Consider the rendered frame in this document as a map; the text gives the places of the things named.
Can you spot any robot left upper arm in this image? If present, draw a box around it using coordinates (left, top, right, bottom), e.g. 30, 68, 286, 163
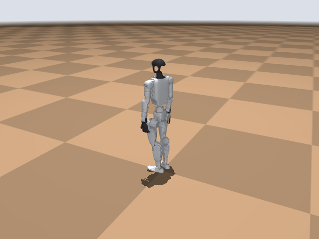
144, 80, 154, 105

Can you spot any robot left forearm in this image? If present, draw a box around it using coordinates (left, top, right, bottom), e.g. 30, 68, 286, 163
141, 100, 149, 122

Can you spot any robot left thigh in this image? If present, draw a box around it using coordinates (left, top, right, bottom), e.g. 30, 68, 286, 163
147, 116, 162, 149

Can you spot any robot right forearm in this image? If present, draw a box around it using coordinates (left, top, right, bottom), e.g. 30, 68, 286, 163
165, 97, 173, 112

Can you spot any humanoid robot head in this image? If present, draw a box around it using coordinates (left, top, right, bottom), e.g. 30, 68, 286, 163
152, 59, 165, 79

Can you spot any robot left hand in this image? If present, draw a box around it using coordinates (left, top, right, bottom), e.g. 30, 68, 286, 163
141, 118, 150, 133

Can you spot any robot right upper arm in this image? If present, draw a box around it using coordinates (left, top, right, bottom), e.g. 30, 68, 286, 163
168, 76, 173, 99

